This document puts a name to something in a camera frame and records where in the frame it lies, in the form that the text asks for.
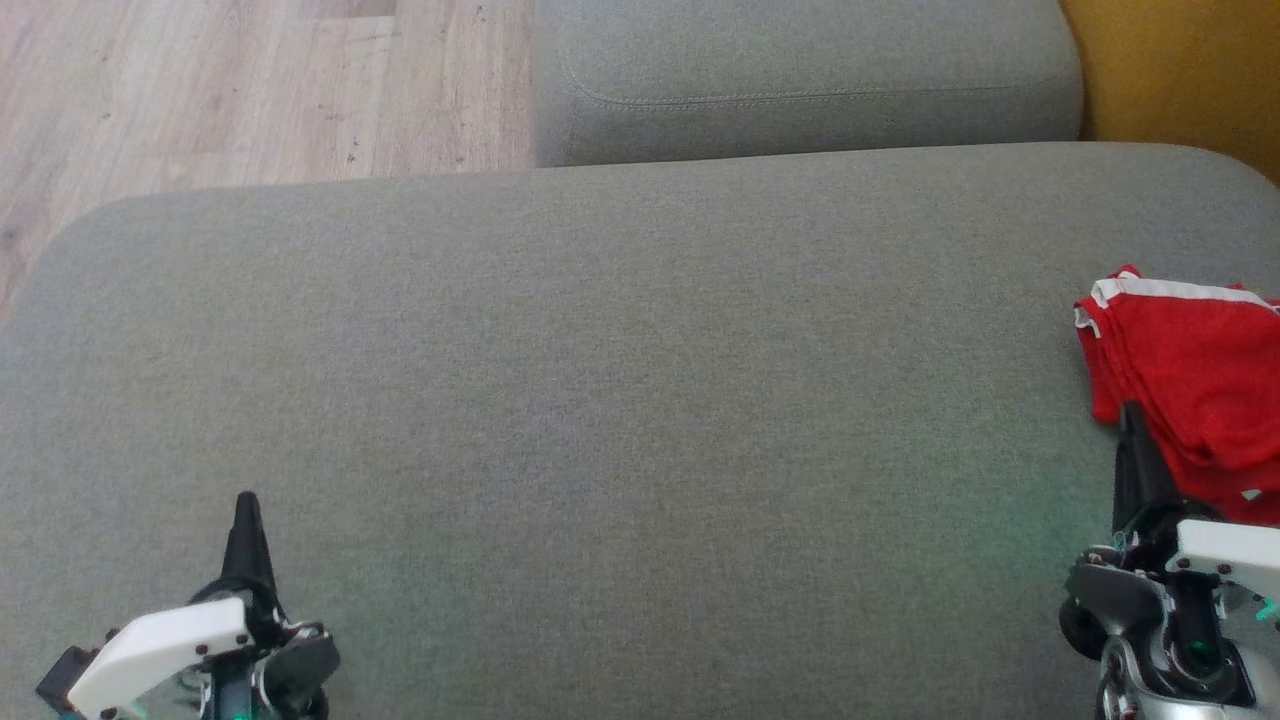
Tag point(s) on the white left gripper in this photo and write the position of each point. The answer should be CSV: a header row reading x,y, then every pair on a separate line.
x,y
160,650

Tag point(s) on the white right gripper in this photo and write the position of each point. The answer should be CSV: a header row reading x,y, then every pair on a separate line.
x,y
1230,550

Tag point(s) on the red garment with white sleeves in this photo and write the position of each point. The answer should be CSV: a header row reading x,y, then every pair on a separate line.
x,y
1200,380

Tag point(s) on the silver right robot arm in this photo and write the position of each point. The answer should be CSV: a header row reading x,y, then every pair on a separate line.
x,y
1135,695

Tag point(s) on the yellow sofa back cushion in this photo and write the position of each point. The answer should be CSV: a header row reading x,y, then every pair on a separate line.
x,y
1180,70

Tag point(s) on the grey sofa seat cushion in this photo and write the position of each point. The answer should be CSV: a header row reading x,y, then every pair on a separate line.
x,y
800,70

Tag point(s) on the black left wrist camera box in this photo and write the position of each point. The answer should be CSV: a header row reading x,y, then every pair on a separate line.
x,y
65,675

